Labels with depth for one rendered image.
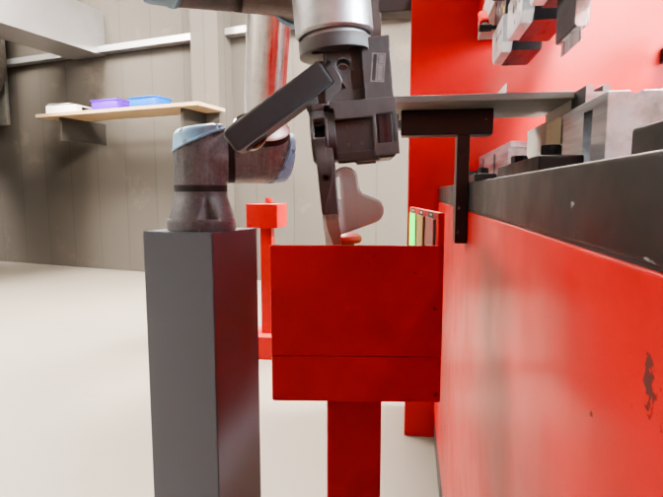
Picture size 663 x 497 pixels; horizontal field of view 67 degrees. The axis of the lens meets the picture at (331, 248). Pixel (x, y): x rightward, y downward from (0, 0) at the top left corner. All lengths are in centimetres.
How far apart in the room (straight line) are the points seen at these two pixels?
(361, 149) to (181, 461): 93
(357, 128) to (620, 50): 145
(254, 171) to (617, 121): 73
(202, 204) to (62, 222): 551
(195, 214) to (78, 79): 537
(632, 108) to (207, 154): 79
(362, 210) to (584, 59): 142
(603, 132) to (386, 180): 378
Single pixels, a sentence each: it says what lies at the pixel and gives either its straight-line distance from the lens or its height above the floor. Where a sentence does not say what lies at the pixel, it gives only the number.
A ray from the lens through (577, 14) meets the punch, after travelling 88.
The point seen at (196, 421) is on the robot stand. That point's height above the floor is 36.
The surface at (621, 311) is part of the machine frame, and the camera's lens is 26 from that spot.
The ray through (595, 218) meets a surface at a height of 85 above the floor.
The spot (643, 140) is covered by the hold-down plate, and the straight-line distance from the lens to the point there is 41.
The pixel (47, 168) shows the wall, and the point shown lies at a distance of 672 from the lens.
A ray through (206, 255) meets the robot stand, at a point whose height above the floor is 73.
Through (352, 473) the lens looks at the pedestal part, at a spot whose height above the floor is 55.
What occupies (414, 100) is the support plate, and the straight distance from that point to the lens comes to 78.
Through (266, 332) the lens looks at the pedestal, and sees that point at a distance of 268.
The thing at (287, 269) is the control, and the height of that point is 79.
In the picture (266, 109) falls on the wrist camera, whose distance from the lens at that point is 49.
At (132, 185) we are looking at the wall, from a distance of 579.
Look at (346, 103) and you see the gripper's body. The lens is 47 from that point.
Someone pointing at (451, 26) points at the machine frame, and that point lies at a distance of 179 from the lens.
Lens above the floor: 86
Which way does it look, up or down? 6 degrees down
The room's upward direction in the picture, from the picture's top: straight up
